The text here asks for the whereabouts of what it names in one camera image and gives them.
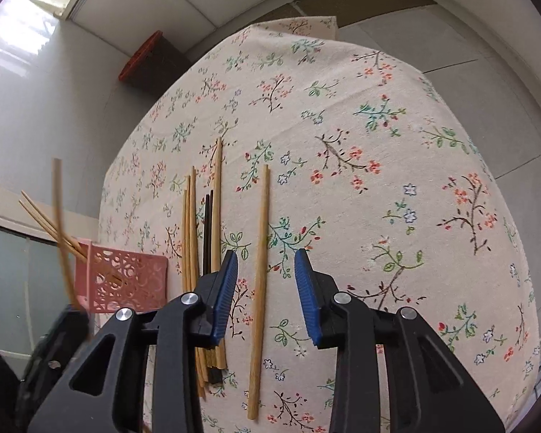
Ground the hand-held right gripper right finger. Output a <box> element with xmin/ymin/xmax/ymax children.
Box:
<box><xmin>294</xmin><ymin>248</ymin><xmax>506</xmax><ymax>433</ymax></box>

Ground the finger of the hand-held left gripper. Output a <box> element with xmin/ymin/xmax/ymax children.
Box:
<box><xmin>49</xmin><ymin>305</ymin><xmax>93</xmax><ymax>362</ymax></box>

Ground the pink perforated chopstick holder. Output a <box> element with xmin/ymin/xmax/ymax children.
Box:
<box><xmin>73</xmin><ymin>237</ymin><xmax>170</xmax><ymax>314</ymax></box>

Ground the floral tablecloth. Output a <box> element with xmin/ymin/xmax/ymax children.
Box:
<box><xmin>98</xmin><ymin>16</ymin><xmax>541</xmax><ymax>433</ymax></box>

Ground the brown trash bin red liner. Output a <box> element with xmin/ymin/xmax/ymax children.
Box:
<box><xmin>118</xmin><ymin>31</ymin><xmax>190</xmax><ymax>95</ymax></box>

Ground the brown floor mat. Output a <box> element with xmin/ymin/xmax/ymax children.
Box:
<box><xmin>291</xmin><ymin>0</ymin><xmax>436</xmax><ymax>25</ymax></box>

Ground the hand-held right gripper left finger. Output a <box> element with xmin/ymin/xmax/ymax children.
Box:
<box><xmin>27</xmin><ymin>249</ymin><xmax>239</xmax><ymax>433</ymax></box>

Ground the wooden chopstick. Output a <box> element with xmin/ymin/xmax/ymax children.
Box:
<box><xmin>211</xmin><ymin>138</ymin><xmax>228</xmax><ymax>371</ymax></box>
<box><xmin>247</xmin><ymin>165</ymin><xmax>271</xmax><ymax>421</ymax></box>
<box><xmin>185</xmin><ymin>175</ymin><xmax>200</xmax><ymax>296</ymax></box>
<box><xmin>181</xmin><ymin>188</ymin><xmax>193</xmax><ymax>296</ymax></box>
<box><xmin>189</xmin><ymin>167</ymin><xmax>207</xmax><ymax>400</ymax></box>
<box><xmin>18</xmin><ymin>201</ymin><xmax>85</xmax><ymax>262</ymax></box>
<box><xmin>21</xmin><ymin>191</ymin><xmax>87</xmax><ymax>257</ymax></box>
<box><xmin>50</xmin><ymin>158</ymin><xmax>79</xmax><ymax>312</ymax></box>

